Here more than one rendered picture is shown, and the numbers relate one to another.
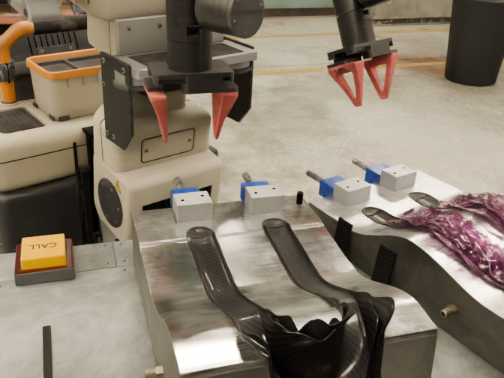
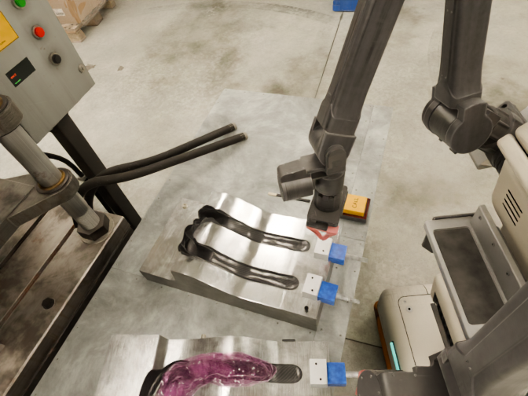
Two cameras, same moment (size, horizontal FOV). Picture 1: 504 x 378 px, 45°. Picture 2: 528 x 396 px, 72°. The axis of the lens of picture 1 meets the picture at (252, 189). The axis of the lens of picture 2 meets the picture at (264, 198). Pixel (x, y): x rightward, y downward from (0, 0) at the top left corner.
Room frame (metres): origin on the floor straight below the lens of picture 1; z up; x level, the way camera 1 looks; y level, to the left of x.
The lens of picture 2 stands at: (0.99, -0.31, 1.72)
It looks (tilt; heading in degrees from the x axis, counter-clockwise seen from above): 52 degrees down; 137
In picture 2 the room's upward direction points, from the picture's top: 12 degrees counter-clockwise
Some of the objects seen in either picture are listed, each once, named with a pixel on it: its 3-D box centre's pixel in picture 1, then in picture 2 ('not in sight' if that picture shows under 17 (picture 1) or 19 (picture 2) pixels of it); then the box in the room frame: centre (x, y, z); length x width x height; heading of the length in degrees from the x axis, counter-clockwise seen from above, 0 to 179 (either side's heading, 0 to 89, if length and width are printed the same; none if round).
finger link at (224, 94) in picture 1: (205, 105); (324, 222); (0.76, 0.07, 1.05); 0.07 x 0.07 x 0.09; 18
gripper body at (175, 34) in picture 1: (190, 52); (328, 196); (0.76, 0.09, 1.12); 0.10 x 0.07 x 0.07; 108
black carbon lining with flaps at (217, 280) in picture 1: (278, 277); (239, 245); (0.57, -0.04, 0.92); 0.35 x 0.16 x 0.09; 18
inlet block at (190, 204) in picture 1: (185, 199); (341, 254); (0.80, 0.10, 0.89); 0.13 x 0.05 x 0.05; 19
